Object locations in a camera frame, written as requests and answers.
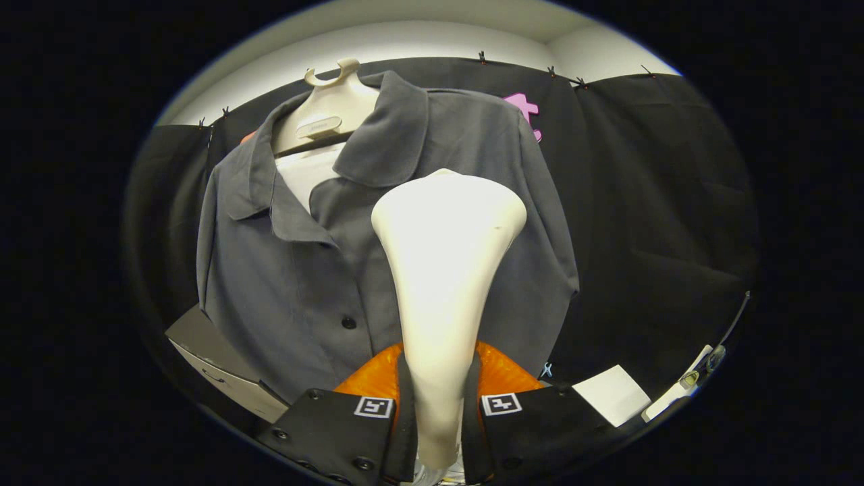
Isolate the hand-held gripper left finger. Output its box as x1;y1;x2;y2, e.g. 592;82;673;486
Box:
255;351;417;485

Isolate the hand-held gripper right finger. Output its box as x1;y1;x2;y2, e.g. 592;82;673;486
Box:
461;341;615;485

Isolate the white garment steamer head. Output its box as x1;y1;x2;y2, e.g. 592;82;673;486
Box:
371;169;527;470

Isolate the grey collared shirt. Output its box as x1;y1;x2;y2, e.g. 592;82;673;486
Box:
196;70;580;404

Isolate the cream garment hanger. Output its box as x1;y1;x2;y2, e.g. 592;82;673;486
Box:
273;57;381;155

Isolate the white box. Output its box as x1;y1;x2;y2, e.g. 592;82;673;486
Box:
572;364;652;428

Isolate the grey cabinet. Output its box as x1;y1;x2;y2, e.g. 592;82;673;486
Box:
165;304;291;425

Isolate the white ironing board panel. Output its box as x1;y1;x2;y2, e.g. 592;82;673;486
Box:
275;142;348;213

